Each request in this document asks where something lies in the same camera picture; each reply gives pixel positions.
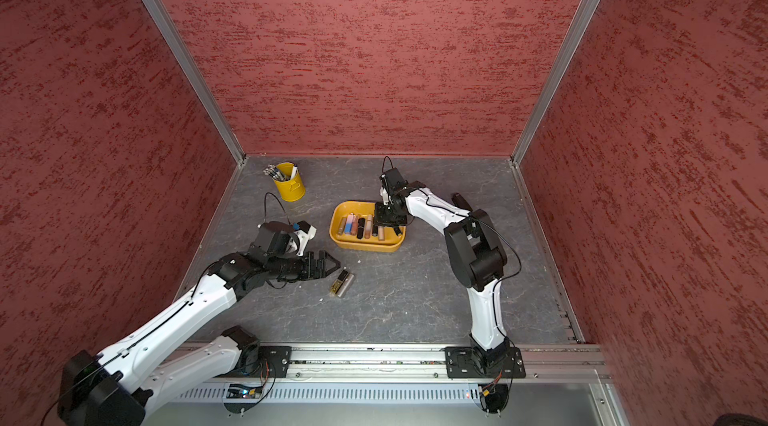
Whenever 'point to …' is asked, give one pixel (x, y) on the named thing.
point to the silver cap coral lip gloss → (354, 225)
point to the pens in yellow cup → (273, 172)
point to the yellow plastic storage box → (352, 243)
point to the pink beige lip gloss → (368, 226)
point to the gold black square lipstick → (338, 282)
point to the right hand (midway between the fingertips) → (380, 225)
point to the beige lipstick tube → (380, 233)
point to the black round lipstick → (360, 227)
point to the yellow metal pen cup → (290, 190)
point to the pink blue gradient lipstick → (349, 224)
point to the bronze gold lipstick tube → (342, 225)
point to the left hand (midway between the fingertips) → (326, 274)
